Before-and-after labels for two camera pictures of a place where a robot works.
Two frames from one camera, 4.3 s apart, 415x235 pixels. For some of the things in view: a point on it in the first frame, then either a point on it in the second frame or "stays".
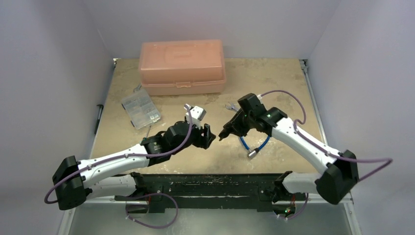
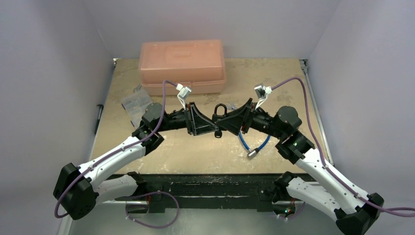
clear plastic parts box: (140, 108) stays
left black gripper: (202, 141) -> (202, 124)
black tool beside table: (100, 114) stays
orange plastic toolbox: (189, 67) stays
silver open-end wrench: (232, 106) stays
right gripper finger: (224, 132) -> (241, 114)
